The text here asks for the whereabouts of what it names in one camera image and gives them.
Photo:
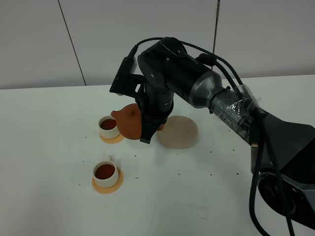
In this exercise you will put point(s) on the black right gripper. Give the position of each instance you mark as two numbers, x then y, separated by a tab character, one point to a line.
169	70

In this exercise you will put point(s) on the brown clay teapot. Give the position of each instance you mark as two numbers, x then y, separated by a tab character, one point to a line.
128	120

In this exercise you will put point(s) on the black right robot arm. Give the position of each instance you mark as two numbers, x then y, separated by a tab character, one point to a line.
283	153

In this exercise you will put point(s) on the beige round teapot coaster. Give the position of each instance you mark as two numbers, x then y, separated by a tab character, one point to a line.
178	132

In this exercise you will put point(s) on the far orange saucer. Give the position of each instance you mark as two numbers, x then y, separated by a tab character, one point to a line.
115	140

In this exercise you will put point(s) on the orange saucer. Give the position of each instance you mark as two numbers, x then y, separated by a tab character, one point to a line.
111	189
115	140

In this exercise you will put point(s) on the far white teacup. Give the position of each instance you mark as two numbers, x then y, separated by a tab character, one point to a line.
108	127

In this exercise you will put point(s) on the white teacup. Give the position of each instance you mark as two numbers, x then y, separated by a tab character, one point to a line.
108	127
105	173

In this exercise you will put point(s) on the near white teacup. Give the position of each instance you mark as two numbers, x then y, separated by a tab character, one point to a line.
105	173

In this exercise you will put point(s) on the near orange saucer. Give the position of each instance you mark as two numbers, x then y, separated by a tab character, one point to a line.
111	189

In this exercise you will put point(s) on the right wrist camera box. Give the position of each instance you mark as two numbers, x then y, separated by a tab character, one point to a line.
126	82

